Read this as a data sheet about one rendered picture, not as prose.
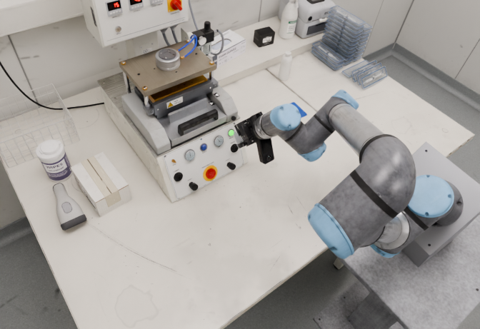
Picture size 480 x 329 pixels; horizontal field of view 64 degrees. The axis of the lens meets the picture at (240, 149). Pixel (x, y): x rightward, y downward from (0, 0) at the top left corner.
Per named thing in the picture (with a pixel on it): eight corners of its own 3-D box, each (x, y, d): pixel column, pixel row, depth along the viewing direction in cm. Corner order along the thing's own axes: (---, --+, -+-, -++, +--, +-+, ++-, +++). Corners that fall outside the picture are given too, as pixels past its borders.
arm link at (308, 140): (339, 140, 108) (311, 115, 105) (311, 168, 111) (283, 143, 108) (333, 133, 115) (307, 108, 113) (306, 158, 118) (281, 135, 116)
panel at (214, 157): (176, 200, 135) (161, 155, 126) (244, 164, 148) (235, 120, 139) (179, 203, 133) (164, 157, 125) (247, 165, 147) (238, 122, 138)
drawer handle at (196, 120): (177, 133, 127) (177, 124, 124) (215, 115, 134) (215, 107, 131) (181, 136, 126) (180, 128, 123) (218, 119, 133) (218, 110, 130)
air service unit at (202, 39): (183, 59, 153) (182, 26, 142) (213, 48, 159) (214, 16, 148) (191, 66, 150) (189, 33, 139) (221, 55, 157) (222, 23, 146)
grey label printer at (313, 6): (276, 18, 213) (281, -12, 200) (304, 11, 221) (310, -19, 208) (302, 41, 200) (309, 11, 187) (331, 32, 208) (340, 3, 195)
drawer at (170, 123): (131, 98, 142) (128, 81, 136) (183, 78, 152) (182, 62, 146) (172, 148, 127) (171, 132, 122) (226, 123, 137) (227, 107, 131)
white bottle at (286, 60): (286, 82, 184) (291, 57, 173) (276, 79, 185) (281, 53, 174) (289, 76, 187) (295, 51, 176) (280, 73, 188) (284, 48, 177)
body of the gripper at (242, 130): (250, 118, 131) (266, 108, 120) (261, 140, 131) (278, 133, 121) (232, 126, 128) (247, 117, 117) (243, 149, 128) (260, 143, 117)
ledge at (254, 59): (174, 58, 189) (174, 51, 186) (298, 14, 226) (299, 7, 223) (208, 93, 175) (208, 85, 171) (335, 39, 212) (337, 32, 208)
